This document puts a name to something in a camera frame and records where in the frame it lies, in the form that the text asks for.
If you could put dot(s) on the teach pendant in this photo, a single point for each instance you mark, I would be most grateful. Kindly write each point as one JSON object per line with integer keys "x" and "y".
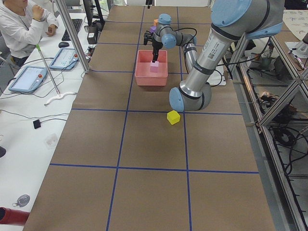
{"x": 65, "y": 60}
{"x": 29, "y": 79}

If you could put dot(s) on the black computer mouse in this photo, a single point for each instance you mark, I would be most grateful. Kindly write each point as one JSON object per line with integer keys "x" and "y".
{"x": 63, "y": 44}

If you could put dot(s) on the red cylinder bottle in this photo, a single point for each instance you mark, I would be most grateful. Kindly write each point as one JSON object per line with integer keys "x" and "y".
{"x": 13, "y": 217}

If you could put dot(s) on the small black square device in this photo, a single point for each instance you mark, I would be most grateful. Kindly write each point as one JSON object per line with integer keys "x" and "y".
{"x": 36, "y": 124}

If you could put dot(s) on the pink foam block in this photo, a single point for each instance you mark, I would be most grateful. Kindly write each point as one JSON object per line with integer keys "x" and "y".
{"x": 154, "y": 67}

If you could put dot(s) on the far teach pendant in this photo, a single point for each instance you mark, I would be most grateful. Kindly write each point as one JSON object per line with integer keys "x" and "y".
{"x": 65, "y": 60}

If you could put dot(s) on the pink plastic bin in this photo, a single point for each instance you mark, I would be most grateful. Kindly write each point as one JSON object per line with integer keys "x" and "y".
{"x": 148, "y": 73}

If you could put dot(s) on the near teach pendant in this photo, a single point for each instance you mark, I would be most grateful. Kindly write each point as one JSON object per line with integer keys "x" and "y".
{"x": 29, "y": 79}

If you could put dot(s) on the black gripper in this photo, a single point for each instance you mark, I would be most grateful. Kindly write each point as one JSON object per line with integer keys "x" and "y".
{"x": 156, "y": 45}

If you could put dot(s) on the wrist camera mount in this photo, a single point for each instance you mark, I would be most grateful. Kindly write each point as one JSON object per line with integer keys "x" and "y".
{"x": 148, "y": 37}

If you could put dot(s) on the round metal keyring disc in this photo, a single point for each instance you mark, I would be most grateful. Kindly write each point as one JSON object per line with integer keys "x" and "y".
{"x": 22, "y": 201}

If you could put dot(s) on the black monitor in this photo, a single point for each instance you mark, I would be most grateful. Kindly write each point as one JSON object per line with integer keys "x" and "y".
{"x": 89, "y": 7}

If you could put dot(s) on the yellow foam block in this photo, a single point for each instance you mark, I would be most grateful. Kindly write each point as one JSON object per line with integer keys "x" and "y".
{"x": 173, "y": 117}

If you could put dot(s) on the seated person white shirt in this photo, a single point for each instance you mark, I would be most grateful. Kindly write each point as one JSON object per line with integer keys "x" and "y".
{"x": 22, "y": 24}

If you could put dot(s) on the purple foam block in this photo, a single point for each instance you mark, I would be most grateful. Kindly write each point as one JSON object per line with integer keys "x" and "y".
{"x": 152, "y": 29}

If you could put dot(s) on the black power box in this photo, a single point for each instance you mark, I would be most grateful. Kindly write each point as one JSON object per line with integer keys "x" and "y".
{"x": 94, "y": 32}

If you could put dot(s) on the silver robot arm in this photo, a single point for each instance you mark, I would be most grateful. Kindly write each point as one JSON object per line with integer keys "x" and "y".
{"x": 230, "y": 20}

